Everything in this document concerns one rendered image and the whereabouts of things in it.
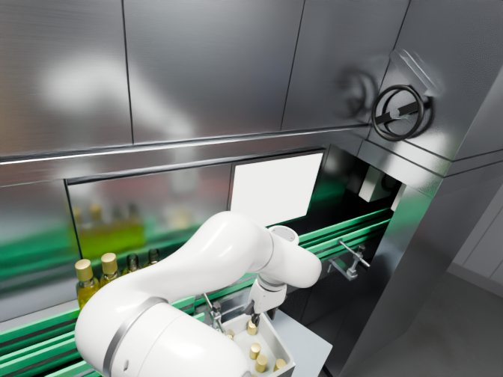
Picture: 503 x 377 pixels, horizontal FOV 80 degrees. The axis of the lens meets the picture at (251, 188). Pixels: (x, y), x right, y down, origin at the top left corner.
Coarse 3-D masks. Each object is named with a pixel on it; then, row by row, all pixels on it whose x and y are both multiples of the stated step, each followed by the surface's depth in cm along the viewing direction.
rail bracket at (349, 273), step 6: (342, 240) 129; (360, 246) 119; (354, 252) 123; (360, 252) 119; (354, 258) 122; (360, 258) 120; (336, 264) 130; (342, 264) 130; (354, 264) 123; (366, 264) 118; (330, 270) 135; (342, 270) 128; (348, 270) 126; (354, 270) 125; (348, 276) 125; (354, 276) 125
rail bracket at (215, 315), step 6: (204, 294) 95; (204, 300) 94; (210, 306) 92; (216, 306) 86; (210, 312) 89; (216, 312) 87; (210, 318) 90; (216, 318) 88; (216, 324) 91; (216, 330) 92; (222, 330) 86
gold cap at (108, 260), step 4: (104, 256) 77; (108, 256) 77; (112, 256) 78; (104, 260) 76; (108, 260) 76; (112, 260) 77; (104, 264) 76; (108, 264) 76; (112, 264) 77; (116, 264) 79; (104, 268) 77; (108, 268) 77; (112, 268) 78; (116, 268) 79; (104, 272) 78; (108, 272) 78; (112, 272) 78
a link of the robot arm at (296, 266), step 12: (276, 240) 57; (276, 252) 55; (288, 252) 62; (300, 252) 64; (276, 264) 59; (288, 264) 62; (300, 264) 63; (312, 264) 65; (276, 276) 62; (288, 276) 62; (300, 276) 63; (312, 276) 66
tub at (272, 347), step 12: (228, 324) 101; (240, 324) 104; (264, 324) 104; (240, 336) 105; (252, 336) 106; (264, 336) 105; (276, 336) 99; (240, 348) 101; (264, 348) 102; (276, 348) 99; (252, 360) 98; (276, 360) 99; (288, 360) 94; (252, 372) 95; (264, 372) 96; (276, 372) 89
